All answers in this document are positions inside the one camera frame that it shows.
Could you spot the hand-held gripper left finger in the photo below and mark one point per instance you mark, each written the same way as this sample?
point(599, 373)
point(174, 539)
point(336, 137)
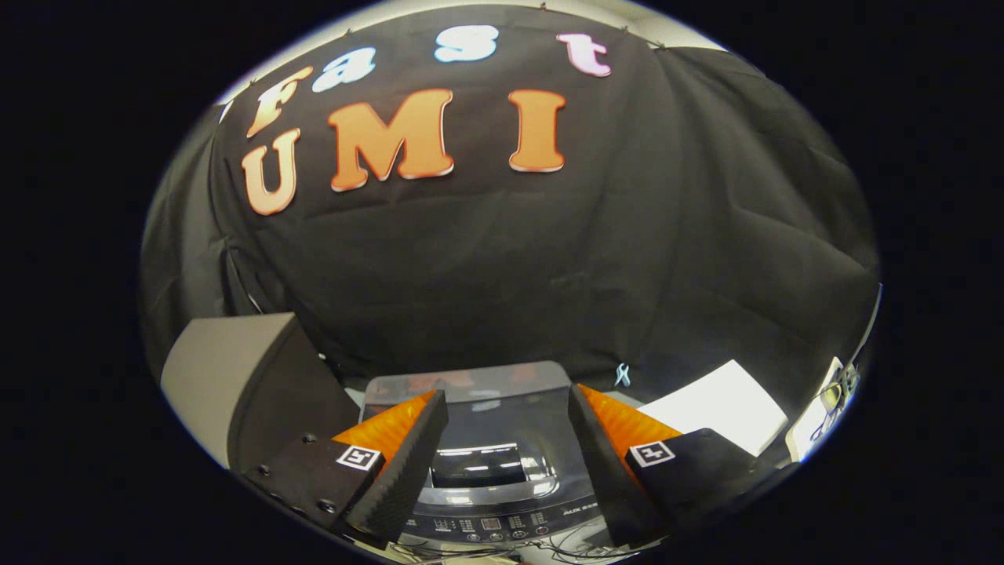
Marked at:
point(408, 471)

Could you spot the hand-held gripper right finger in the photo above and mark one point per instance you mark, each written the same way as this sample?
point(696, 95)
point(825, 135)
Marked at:
point(604, 471)

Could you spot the grey washing machine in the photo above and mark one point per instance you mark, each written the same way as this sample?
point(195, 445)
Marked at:
point(486, 524)

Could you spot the dark washing machine lid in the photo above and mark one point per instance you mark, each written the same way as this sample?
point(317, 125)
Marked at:
point(502, 424)

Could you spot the small blue clip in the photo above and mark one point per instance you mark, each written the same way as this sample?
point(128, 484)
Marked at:
point(622, 374)

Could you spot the white paper sheet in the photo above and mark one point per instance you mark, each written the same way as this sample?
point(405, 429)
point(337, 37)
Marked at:
point(722, 404)

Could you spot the grey box stand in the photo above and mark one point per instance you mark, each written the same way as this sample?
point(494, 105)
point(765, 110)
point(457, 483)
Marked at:
point(227, 369)

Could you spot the black backdrop cloth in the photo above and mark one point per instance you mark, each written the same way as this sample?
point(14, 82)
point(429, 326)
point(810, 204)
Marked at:
point(588, 259)

